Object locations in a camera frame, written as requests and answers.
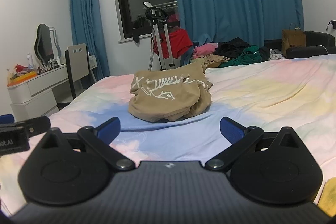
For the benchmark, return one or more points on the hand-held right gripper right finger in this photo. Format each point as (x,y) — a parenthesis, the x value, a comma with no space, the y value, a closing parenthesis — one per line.
(231,129)

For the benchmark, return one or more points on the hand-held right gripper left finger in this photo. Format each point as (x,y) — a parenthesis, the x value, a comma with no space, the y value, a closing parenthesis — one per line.
(109,129)

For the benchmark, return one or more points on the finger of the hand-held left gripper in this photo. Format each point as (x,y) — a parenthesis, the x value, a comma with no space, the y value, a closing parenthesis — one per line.
(6,119)
(36,125)

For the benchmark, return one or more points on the tan printed t-shirt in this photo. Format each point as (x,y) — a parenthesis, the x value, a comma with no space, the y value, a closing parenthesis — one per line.
(168,106)

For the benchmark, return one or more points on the white dressing table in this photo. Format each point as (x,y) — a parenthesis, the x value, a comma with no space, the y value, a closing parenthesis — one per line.
(39,82)

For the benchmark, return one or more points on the bed with pastel sheet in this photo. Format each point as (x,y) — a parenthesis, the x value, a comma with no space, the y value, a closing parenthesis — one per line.
(262,98)

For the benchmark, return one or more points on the orange tray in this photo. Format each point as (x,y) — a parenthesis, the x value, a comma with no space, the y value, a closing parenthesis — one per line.
(23,77)

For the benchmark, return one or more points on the red fabric item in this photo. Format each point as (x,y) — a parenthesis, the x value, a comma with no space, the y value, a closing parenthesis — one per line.
(21,68)

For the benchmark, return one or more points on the white spray bottle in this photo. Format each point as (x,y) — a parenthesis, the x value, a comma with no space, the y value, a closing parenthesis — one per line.
(30,61)

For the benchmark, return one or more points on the small white bottle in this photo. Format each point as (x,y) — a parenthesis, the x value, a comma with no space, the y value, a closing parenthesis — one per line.
(58,60)

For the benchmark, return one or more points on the grey and black chair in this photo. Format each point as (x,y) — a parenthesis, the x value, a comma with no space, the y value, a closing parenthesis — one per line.
(77,64)

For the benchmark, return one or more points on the green garment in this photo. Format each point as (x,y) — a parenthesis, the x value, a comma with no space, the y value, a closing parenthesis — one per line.
(249,58)

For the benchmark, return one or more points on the wavy vanity mirror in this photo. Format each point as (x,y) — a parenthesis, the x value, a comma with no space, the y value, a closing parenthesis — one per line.
(43,45)

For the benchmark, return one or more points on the black garment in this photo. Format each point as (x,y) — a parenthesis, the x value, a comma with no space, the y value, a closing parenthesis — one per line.
(233,47)

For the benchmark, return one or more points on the pink garment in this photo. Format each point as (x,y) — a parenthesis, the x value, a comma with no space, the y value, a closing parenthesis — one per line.
(204,49)

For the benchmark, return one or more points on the blue garment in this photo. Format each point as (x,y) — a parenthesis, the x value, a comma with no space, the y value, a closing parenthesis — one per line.
(189,56)

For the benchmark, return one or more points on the white patterned cloth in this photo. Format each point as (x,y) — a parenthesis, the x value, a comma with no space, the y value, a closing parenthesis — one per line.
(277,54)

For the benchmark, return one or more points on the red garment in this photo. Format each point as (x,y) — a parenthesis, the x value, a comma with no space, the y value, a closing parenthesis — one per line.
(181,43)

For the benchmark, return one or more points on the garment steamer stand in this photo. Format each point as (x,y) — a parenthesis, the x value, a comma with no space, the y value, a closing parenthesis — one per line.
(162,40)

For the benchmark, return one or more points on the brown paper bag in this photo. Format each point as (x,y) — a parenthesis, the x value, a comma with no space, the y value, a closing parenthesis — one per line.
(292,41)

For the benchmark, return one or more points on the narrow blue curtain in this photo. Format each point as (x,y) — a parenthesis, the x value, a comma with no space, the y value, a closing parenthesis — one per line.
(84,16)

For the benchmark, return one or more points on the black sofa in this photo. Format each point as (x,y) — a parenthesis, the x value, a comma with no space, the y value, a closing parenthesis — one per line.
(315,49)

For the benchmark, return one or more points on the yellow cloth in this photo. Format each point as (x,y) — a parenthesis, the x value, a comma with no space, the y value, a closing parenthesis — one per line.
(329,197)

